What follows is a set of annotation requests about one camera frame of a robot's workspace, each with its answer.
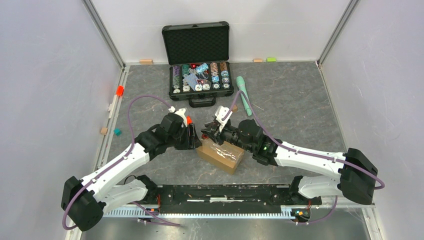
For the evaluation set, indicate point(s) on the orange rectangular block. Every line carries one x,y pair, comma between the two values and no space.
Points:
189,120

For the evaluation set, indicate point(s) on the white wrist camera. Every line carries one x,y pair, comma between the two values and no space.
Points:
180,112
222,116

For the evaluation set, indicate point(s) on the mint green marker pen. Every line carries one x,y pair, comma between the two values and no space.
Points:
241,84

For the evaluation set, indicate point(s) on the teal small block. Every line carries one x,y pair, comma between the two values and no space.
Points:
117,132

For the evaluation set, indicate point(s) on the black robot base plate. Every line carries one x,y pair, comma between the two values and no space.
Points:
222,198

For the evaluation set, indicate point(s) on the small wooden cube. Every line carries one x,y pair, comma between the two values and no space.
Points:
234,108

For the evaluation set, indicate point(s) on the wooden block left edge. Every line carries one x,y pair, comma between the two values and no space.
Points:
104,131

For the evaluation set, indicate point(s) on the wooden block back wall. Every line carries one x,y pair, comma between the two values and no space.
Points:
146,61

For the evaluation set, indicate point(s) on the white slotted cable duct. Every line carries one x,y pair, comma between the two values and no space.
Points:
132,211

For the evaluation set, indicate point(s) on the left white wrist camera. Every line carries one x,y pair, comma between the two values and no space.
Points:
180,112

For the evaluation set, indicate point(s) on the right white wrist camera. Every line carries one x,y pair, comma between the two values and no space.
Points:
222,116

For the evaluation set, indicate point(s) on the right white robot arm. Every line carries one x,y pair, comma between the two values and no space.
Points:
349,174

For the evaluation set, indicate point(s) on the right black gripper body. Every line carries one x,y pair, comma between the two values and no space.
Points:
220,137

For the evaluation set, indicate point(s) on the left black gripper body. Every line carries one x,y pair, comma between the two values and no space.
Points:
191,140

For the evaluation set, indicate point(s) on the brown cardboard express box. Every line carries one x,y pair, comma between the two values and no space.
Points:
226,157

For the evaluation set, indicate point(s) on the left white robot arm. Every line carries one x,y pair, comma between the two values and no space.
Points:
86,200

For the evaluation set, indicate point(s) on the black poker chip case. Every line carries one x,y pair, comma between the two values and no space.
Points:
198,54

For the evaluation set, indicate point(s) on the orange block on rail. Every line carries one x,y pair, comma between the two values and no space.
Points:
119,91

